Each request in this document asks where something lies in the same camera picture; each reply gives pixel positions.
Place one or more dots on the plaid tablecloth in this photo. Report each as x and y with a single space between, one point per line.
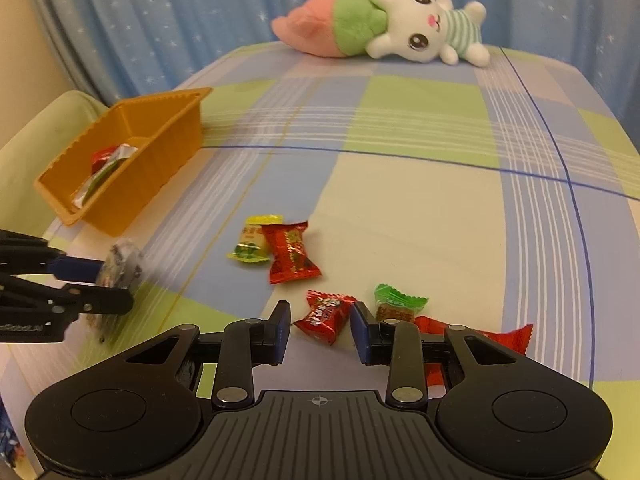
400 185

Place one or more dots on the blue starry curtain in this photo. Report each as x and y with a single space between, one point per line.
200 10

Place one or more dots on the grey printed snack packet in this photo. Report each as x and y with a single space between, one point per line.
122 265

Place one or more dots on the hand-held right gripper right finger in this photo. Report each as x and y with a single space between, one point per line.
360 332

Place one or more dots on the red twist-wrapped candy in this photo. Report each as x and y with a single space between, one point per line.
290 255

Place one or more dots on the light green cloth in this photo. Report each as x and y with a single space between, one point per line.
45 130

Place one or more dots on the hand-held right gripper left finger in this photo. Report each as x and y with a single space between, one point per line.
282 332

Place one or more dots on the bunny carrot plush toy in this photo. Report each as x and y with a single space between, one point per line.
350 25

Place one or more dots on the green candy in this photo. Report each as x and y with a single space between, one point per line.
397 305

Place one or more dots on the small red candy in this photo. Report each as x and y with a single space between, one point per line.
322 316

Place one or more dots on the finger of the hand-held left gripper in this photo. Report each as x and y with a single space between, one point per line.
100 300
75 268

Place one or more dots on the yellow candy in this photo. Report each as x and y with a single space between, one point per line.
252 240

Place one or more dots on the blue printed cloth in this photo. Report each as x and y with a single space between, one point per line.
7 440

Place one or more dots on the red snack packet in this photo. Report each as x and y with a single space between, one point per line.
500 340

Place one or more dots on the orange plastic tray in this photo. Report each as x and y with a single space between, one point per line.
165 150

